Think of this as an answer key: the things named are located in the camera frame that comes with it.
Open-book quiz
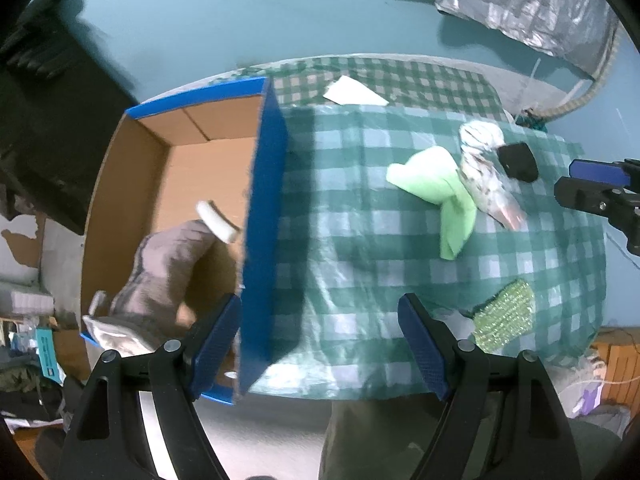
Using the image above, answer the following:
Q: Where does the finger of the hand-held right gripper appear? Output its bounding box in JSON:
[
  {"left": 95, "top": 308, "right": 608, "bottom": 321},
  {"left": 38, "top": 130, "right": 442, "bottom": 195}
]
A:
[
  {"left": 554, "top": 176, "right": 640, "bottom": 256},
  {"left": 570, "top": 158, "right": 640, "bottom": 191}
]

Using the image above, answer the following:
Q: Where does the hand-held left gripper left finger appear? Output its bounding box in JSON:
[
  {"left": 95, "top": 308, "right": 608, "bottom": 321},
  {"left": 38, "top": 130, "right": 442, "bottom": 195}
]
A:
[{"left": 57, "top": 292, "right": 243, "bottom": 480}]

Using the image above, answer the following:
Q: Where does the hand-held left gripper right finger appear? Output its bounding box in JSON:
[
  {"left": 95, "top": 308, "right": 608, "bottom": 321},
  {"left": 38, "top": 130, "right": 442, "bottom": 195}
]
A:
[{"left": 397, "top": 292, "right": 583, "bottom": 480}]

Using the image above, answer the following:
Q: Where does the green glitter scrubber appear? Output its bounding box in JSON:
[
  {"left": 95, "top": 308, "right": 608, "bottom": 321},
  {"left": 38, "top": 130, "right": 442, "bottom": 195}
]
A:
[{"left": 472, "top": 280, "right": 536, "bottom": 352}]

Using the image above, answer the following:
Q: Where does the pale patterned cloth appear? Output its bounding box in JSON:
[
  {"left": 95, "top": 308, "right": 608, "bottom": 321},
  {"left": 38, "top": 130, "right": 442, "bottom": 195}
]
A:
[{"left": 457, "top": 121, "right": 528, "bottom": 231}]

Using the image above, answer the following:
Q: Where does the light green cloth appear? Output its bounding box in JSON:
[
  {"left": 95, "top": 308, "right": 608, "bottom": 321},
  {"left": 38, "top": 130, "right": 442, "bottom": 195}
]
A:
[{"left": 386, "top": 146, "right": 478, "bottom": 261}]

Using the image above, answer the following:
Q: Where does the blue-edged cardboard box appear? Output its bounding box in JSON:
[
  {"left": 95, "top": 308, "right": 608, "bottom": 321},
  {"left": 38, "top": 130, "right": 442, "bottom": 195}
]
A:
[{"left": 80, "top": 76, "right": 306, "bottom": 406}]

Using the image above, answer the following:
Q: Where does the teal yarn bundle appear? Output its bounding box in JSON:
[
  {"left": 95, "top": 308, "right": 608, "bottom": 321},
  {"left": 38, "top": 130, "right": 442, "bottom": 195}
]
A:
[{"left": 517, "top": 110, "right": 548, "bottom": 133}]

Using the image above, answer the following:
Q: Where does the grey cloth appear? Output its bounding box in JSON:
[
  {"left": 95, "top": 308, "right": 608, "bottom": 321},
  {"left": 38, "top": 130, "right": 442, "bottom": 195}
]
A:
[{"left": 107, "top": 219, "right": 236, "bottom": 356}]

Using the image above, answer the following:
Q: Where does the white shiny cloth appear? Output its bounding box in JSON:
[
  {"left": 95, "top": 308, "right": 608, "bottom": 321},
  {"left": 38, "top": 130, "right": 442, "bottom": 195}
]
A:
[{"left": 82, "top": 291, "right": 168, "bottom": 357}]

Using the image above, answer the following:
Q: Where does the white grey sock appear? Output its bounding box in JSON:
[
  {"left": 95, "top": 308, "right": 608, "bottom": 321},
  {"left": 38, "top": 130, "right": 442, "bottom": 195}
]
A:
[{"left": 196, "top": 201, "right": 243, "bottom": 245}]

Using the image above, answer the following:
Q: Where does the green checkered tablecloth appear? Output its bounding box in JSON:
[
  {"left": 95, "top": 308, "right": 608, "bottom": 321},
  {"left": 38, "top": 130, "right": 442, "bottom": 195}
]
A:
[{"left": 210, "top": 55, "right": 608, "bottom": 401}]

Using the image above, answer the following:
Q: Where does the teal box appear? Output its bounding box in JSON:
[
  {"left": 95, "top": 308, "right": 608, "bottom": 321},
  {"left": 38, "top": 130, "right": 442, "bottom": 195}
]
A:
[{"left": 36, "top": 327, "right": 64, "bottom": 385}]

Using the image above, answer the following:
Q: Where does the white paper sheet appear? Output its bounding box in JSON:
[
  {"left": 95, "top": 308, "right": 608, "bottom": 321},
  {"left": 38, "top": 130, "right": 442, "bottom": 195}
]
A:
[{"left": 324, "top": 76, "right": 390, "bottom": 107}]

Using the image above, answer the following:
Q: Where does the beige rope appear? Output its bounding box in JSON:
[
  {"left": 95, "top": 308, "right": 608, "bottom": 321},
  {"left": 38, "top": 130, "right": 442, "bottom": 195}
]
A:
[{"left": 545, "top": 25, "right": 621, "bottom": 121}]

